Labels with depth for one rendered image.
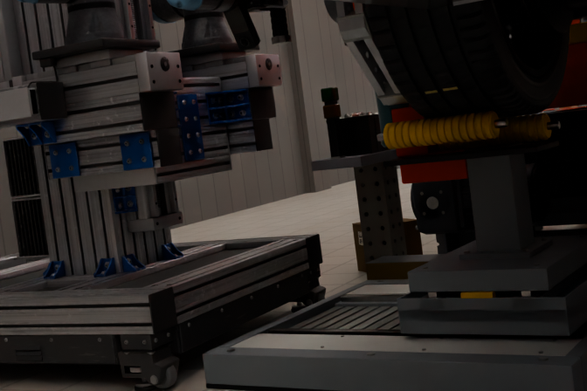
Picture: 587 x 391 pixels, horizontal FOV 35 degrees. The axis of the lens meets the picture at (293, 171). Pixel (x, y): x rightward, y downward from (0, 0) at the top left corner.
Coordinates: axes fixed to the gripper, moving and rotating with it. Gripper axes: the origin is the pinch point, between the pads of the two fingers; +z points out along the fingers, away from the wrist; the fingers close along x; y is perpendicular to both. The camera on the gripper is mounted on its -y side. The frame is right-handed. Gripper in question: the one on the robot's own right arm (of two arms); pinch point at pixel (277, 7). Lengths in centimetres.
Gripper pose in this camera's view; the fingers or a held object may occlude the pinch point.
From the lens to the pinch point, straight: 210.3
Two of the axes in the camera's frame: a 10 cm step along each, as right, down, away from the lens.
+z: 5.3, -1.1, 8.4
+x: -8.4, 0.8, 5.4
